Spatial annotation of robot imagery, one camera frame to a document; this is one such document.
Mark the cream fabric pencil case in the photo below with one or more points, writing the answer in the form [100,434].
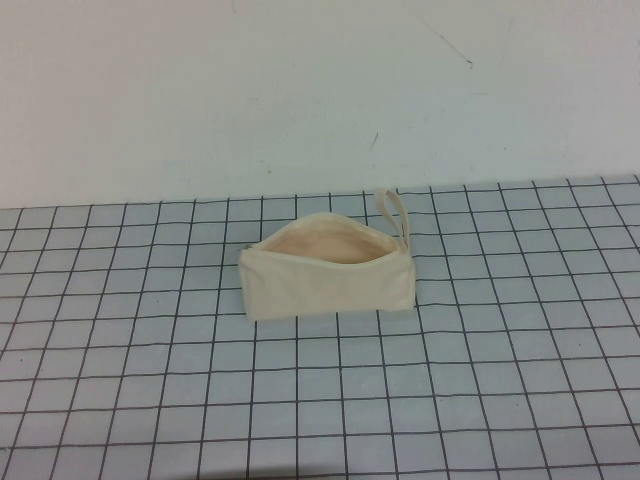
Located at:
[322,292]

